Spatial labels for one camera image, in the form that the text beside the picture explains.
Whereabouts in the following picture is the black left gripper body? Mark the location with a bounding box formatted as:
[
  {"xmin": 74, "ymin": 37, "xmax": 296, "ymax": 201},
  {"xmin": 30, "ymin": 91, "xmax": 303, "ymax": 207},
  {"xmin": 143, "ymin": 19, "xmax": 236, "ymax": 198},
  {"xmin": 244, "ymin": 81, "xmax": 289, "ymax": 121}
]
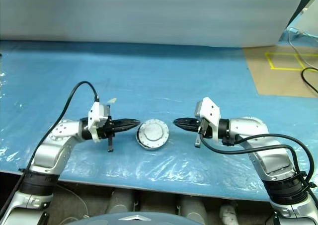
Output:
[{"xmin": 96, "ymin": 117, "xmax": 116, "ymax": 153}]

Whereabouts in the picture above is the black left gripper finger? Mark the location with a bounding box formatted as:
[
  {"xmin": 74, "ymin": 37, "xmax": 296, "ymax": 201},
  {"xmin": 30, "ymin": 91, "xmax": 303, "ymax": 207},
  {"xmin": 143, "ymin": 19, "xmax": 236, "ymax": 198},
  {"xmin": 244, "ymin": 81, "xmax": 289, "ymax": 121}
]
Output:
[
  {"xmin": 113, "ymin": 124, "xmax": 138, "ymax": 133},
  {"xmin": 113, "ymin": 118, "xmax": 141, "ymax": 126}
]

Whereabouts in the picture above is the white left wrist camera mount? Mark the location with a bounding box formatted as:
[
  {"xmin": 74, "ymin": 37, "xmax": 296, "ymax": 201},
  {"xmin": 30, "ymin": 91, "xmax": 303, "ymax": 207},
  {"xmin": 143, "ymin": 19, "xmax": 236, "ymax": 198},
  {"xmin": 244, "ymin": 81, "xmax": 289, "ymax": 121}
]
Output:
[{"xmin": 87, "ymin": 101, "xmax": 111, "ymax": 143}]

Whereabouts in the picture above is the dark grey panel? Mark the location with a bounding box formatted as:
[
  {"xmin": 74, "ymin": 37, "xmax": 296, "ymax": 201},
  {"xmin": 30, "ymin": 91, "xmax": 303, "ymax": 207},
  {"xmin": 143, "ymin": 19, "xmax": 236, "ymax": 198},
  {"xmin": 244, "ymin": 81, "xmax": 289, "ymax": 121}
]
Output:
[{"xmin": 277, "ymin": 0, "xmax": 316, "ymax": 42}]

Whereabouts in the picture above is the brown cardboard sheet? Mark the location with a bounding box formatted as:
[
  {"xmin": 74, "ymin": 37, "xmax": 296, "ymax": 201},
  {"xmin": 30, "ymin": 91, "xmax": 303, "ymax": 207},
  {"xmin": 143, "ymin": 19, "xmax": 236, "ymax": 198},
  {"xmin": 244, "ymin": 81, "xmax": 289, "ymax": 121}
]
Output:
[{"xmin": 242, "ymin": 45, "xmax": 318, "ymax": 98}]

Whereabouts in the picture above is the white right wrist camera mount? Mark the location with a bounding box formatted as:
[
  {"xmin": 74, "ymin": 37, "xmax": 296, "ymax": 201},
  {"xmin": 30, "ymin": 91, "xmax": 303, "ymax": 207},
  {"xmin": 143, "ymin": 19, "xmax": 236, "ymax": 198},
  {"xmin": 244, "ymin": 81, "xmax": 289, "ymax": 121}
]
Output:
[{"xmin": 193, "ymin": 97, "xmax": 221, "ymax": 143}]

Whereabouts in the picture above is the grey robot torso shell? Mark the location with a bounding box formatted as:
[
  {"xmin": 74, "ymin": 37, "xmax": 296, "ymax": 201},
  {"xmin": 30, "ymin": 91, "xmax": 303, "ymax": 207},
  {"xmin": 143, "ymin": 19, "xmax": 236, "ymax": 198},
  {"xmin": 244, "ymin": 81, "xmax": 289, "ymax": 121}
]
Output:
[{"xmin": 90, "ymin": 211, "xmax": 226, "ymax": 225}]

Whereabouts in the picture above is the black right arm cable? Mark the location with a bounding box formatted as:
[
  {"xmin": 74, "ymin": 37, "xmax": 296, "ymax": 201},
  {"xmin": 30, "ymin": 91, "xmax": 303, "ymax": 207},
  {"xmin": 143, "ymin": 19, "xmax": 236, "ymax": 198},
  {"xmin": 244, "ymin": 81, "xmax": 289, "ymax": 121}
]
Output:
[{"xmin": 199, "ymin": 133, "xmax": 318, "ymax": 206}]

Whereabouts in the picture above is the blue plastic table cover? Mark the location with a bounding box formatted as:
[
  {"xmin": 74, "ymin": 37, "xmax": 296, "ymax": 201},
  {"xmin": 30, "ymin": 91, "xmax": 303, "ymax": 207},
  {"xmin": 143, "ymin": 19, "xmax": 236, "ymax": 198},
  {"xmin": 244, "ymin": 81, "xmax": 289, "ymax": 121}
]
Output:
[{"xmin": 0, "ymin": 40, "xmax": 318, "ymax": 202}]

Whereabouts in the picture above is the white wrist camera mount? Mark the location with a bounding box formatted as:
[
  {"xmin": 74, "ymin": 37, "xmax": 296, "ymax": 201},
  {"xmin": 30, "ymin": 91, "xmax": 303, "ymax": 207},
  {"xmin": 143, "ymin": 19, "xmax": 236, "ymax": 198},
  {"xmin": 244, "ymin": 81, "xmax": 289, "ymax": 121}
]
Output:
[
  {"xmin": 193, "ymin": 97, "xmax": 221, "ymax": 143},
  {"xmin": 87, "ymin": 101, "xmax": 111, "ymax": 143}
]

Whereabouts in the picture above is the thin white wire under table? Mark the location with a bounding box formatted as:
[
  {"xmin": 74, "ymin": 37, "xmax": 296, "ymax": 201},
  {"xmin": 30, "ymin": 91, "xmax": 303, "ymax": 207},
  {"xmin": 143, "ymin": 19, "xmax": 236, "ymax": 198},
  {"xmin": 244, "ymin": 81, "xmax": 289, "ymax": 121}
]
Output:
[{"xmin": 57, "ymin": 185, "xmax": 89, "ymax": 218}]

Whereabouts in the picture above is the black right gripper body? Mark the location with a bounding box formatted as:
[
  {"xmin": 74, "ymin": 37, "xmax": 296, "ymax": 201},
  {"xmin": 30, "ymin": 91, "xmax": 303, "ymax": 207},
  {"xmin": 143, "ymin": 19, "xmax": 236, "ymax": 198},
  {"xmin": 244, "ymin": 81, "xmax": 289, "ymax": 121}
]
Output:
[{"xmin": 194, "ymin": 118, "xmax": 213, "ymax": 149}]

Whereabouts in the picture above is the white backdrop sheet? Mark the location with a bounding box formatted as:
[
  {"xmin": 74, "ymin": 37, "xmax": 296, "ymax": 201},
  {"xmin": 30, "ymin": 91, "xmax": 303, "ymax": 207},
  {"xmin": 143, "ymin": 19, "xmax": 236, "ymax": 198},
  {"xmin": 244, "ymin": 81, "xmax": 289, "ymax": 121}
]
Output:
[{"xmin": 0, "ymin": 0, "xmax": 309, "ymax": 48}]

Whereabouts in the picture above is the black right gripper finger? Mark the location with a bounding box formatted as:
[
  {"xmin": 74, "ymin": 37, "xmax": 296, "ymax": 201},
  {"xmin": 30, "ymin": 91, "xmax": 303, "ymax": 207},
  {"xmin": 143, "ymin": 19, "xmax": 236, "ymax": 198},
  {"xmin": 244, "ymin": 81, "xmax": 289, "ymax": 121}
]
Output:
[
  {"xmin": 174, "ymin": 123, "xmax": 200, "ymax": 132},
  {"xmin": 172, "ymin": 118, "xmax": 200, "ymax": 126}
]

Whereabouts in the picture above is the thin white cable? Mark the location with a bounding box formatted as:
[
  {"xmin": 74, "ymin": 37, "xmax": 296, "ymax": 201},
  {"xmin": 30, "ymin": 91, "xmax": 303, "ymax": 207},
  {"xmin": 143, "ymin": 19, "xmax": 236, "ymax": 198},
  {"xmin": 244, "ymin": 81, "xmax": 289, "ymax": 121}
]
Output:
[{"xmin": 287, "ymin": 27, "xmax": 318, "ymax": 69}]

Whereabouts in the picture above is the thick black loose cable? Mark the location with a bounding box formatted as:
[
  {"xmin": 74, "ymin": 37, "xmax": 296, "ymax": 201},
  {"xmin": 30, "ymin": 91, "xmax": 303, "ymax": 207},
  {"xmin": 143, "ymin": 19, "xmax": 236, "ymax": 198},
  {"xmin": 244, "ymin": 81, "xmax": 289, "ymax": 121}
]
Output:
[{"xmin": 301, "ymin": 67, "xmax": 318, "ymax": 96}]

